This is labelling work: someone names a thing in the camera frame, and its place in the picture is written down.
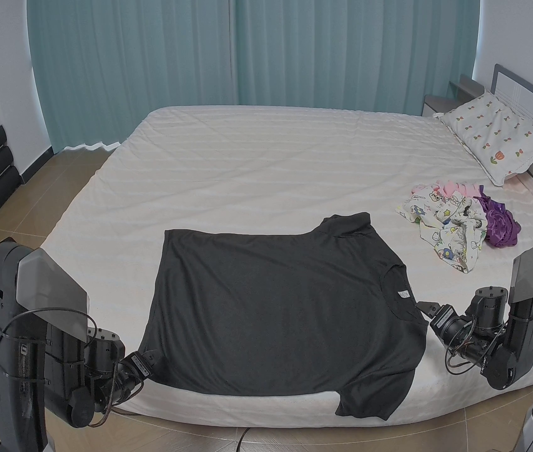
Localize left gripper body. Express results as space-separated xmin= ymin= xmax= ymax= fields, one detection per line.
xmin=121 ymin=349 xmax=166 ymax=386

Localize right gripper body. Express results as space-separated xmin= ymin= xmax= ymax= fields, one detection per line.
xmin=428 ymin=303 xmax=473 ymax=346

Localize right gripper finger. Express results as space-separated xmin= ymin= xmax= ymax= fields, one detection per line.
xmin=415 ymin=301 xmax=443 ymax=320

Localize black T-shirt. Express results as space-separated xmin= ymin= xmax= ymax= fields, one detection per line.
xmin=138 ymin=212 xmax=427 ymax=422

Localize pile of clothes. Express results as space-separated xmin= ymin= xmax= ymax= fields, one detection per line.
xmin=394 ymin=181 xmax=489 ymax=276

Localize bed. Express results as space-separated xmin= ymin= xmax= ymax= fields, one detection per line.
xmin=41 ymin=63 xmax=533 ymax=430

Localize purple garment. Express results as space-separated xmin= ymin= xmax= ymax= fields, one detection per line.
xmin=476 ymin=185 xmax=523 ymax=249

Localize white printed pillow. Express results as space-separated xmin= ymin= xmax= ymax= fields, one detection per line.
xmin=439 ymin=91 xmax=533 ymax=187

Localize grey bedside table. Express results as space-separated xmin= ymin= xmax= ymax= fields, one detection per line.
xmin=422 ymin=75 xmax=485 ymax=117

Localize blue-green curtain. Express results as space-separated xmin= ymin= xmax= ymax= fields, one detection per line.
xmin=27 ymin=0 xmax=240 ymax=153
xmin=232 ymin=0 xmax=482 ymax=113

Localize black cable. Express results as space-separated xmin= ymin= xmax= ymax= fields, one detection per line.
xmin=0 ymin=307 xmax=99 ymax=386
xmin=235 ymin=425 xmax=254 ymax=452

